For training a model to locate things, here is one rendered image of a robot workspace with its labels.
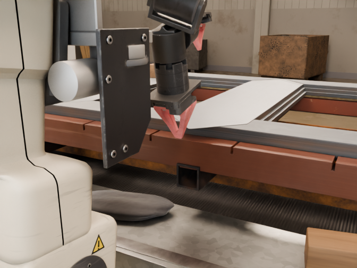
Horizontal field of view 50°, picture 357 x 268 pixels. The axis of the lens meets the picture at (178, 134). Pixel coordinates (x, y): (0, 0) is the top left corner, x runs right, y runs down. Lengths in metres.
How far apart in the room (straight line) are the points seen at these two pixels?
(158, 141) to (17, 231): 0.44
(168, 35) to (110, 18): 9.58
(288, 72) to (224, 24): 2.27
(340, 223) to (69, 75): 0.85
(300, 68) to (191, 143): 6.16
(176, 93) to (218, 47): 8.07
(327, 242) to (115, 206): 0.39
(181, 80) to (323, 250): 0.35
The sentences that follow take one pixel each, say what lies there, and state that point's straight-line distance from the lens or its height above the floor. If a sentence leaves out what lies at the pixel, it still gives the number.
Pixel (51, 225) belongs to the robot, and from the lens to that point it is 0.45.
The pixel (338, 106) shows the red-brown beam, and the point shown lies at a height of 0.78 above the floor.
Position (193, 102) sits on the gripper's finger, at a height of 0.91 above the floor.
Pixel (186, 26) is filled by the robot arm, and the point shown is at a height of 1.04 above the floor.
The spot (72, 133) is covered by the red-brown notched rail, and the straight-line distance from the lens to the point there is 0.94.
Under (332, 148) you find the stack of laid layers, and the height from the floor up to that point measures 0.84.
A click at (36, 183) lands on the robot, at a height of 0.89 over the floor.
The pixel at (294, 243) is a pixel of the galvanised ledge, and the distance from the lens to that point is 0.73.
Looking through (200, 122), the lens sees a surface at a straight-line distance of 0.81.
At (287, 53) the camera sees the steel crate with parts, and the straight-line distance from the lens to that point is 6.95.
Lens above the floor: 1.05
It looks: 16 degrees down
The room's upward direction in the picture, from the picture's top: straight up
